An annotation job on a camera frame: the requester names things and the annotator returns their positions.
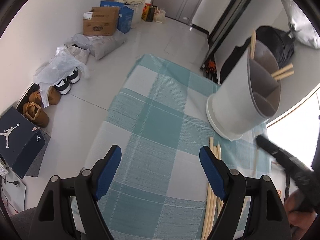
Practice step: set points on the blue cardboard box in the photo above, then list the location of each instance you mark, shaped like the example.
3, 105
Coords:
125, 15

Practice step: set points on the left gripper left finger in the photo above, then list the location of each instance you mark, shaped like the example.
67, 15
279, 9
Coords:
54, 217

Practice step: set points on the brown boot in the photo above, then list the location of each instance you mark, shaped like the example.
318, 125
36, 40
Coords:
35, 113
53, 97

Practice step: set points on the white tote bag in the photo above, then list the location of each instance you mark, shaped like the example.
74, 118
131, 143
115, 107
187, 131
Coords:
299, 25

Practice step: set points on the person right hand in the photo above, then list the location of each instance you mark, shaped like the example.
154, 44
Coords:
306, 223

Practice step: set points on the brown cardboard box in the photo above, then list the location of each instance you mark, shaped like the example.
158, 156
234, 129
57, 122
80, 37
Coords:
100, 21

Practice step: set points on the white utensil holder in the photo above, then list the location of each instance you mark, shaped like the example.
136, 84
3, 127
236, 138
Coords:
248, 96

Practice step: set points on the wooden chopstick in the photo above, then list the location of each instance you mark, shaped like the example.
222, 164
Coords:
282, 70
213, 198
253, 44
209, 193
284, 75

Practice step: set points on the black backpack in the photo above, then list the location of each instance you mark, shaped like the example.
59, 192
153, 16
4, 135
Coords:
279, 42

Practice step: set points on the beige folded cloth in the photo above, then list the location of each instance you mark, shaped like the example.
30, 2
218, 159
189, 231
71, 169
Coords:
131, 2

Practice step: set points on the black white sneaker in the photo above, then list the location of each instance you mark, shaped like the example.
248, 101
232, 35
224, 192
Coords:
63, 87
73, 76

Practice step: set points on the black folded tripod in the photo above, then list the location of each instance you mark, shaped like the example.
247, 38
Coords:
223, 27

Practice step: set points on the grey plastic parcel bag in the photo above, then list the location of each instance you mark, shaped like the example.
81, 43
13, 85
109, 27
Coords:
100, 46

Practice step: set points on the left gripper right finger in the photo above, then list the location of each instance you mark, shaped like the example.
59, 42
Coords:
266, 219

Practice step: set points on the white plastic bag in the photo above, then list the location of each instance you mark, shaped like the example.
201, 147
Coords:
59, 67

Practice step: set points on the yellow black shopping bag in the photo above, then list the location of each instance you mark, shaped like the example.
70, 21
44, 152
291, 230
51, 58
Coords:
148, 12

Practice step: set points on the teal checkered tablecloth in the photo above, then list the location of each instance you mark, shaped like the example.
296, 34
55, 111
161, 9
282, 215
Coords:
159, 121

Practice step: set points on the navy Jordan shoe box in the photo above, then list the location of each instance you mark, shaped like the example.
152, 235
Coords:
21, 141

